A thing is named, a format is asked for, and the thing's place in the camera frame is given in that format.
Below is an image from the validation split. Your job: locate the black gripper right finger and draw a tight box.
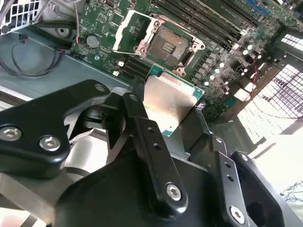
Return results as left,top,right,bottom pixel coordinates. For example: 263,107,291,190
179,106,294,227

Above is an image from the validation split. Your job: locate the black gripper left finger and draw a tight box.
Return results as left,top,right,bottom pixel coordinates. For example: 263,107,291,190
0,78,189,218

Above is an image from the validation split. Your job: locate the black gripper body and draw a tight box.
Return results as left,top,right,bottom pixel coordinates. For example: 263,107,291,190
54,151,230,227

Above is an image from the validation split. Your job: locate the silver green CPU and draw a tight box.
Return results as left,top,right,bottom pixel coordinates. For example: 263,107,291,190
144,63,205,138

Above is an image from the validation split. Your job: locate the metal socket cover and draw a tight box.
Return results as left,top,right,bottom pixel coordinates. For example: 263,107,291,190
112,9,166,57

